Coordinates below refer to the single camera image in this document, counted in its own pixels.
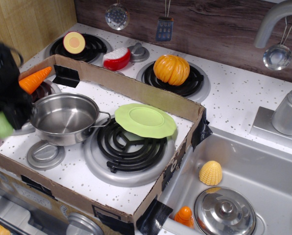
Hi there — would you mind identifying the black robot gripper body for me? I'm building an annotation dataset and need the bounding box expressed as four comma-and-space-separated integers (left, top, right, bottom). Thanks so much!
0, 43, 32, 130

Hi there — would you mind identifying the light green toy broccoli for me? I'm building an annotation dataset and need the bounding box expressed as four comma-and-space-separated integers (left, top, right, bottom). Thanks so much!
0, 111, 13, 138

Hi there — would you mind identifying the stainless steel pot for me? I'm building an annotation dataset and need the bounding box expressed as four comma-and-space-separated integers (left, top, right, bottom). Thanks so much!
30, 93, 111, 146

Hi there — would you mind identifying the steel pot lid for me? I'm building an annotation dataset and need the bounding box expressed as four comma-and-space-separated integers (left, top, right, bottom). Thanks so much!
194, 187, 256, 235

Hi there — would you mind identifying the orange toy carrot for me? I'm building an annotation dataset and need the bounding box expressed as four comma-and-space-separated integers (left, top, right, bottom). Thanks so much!
19, 67, 52, 94

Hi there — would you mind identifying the grey stove knob front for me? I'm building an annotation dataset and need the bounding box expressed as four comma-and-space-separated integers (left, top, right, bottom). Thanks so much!
26, 141, 66, 170

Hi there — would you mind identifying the grey stove knob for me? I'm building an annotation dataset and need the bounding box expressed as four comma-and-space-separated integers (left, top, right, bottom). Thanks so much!
128, 43, 150, 63
26, 141, 66, 170

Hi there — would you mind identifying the brown cardboard fence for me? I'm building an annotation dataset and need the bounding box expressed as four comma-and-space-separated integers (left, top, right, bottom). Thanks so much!
0, 55, 209, 235

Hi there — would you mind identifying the halved toy peach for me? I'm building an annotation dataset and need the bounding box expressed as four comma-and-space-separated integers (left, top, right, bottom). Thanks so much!
63, 31, 86, 54

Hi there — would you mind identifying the back left black burner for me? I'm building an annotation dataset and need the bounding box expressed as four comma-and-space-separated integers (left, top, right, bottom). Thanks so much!
44, 33, 112, 67

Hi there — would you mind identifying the front right black burner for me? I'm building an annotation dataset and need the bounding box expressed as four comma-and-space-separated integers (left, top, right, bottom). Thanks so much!
83, 116, 175, 188

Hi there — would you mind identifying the hanging slotted spoon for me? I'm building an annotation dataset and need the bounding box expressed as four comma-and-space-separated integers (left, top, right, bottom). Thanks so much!
105, 0, 130, 31

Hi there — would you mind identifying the grey stove knob back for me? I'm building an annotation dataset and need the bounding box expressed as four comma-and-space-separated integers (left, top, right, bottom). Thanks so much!
128, 43, 150, 63

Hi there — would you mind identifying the light green plastic plate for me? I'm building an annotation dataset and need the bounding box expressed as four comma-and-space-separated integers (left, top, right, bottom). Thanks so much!
115, 103, 177, 139

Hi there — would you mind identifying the orange toy pumpkin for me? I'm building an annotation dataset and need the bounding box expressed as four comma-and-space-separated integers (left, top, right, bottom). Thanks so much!
153, 54, 190, 86

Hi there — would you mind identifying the hanging metal spatula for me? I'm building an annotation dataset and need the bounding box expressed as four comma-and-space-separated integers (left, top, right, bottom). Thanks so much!
155, 1, 174, 42

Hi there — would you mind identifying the back right black burner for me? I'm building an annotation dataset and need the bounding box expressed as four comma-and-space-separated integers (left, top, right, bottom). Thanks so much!
136, 62, 211, 103

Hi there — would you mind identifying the small orange toy bottle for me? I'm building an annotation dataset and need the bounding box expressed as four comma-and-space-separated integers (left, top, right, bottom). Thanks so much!
174, 206, 194, 229

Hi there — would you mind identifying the yellow toy corn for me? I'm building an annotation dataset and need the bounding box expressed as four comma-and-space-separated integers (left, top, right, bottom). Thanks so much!
199, 161, 222, 186

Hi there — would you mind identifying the hanging metal ladle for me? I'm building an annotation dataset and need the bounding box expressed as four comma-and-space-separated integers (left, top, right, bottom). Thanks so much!
263, 17, 292, 71

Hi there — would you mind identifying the grey toy faucet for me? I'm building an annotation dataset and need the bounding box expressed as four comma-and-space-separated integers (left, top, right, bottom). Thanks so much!
249, 0, 292, 150

